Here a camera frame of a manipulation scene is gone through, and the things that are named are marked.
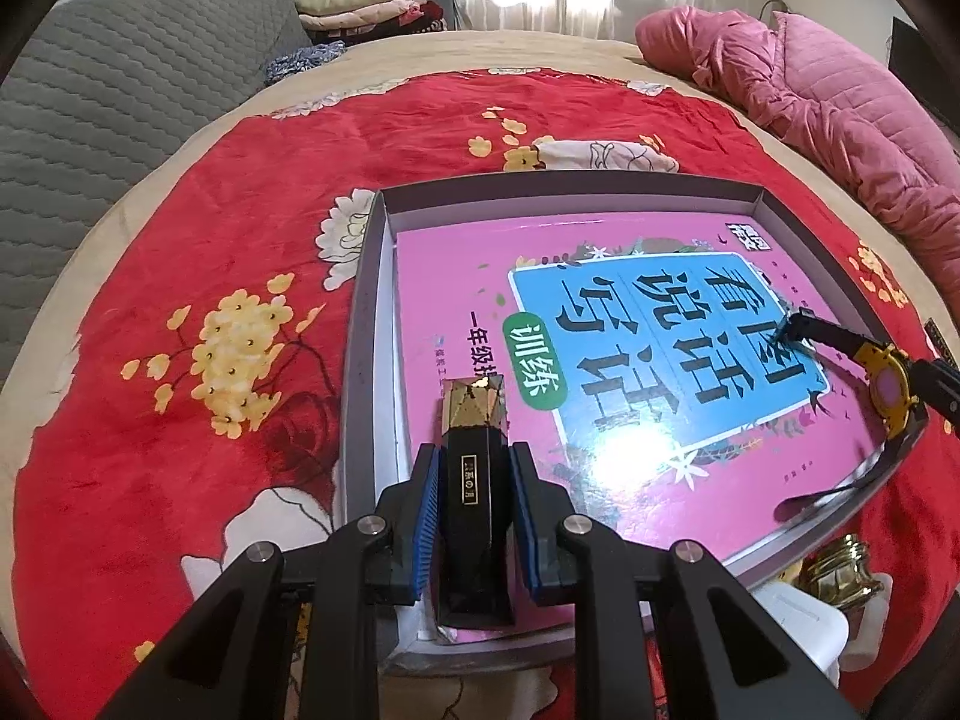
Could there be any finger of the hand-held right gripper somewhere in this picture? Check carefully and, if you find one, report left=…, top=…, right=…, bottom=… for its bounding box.
left=911, top=356, right=960, bottom=417

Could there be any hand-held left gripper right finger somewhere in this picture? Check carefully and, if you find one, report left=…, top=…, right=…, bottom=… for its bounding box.
left=510, top=442, right=863, bottom=720

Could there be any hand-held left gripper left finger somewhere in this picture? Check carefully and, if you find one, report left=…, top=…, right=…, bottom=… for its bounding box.
left=97, top=444, right=443, bottom=720

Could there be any black and gold bottle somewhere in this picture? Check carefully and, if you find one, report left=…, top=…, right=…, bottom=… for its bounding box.
left=431, top=373, right=518, bottom=627

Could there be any grey cardboard tray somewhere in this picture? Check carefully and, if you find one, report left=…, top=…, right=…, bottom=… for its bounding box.
left=339, top=169, right=931, bottom=680

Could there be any brass pipe fitting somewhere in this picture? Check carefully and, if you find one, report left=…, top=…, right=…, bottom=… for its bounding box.
left=799, top=532, right=886, bottom=608

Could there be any pink book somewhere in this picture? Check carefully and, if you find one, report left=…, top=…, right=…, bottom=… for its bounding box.
left=394, top=214, right=912, bottom=646

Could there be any white earbud case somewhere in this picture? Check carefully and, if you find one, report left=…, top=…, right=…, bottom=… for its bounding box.
left=750, top=581, right=852, bottom=683

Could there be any pink quilt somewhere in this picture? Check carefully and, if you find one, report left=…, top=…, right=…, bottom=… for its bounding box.
left=634, top=6, right=960, bottom=323

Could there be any black television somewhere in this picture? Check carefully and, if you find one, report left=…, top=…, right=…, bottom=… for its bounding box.
left=891, top=15, right=938, bottom=91

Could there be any red floral blanket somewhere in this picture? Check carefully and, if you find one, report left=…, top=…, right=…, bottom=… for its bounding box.
left=15, top=64, right=960, bottom=720

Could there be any blue patterned cloth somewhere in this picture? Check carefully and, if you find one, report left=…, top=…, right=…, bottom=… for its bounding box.
left=264, top=41, right=346, bottom=87

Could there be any stack of folded clothes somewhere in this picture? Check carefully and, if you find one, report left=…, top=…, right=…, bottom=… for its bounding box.
left=292, top=0, right=451, bottom=46

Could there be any grey quilted sofa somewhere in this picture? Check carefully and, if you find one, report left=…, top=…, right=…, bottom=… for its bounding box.
left=0, top=0, right=312, bottom=383

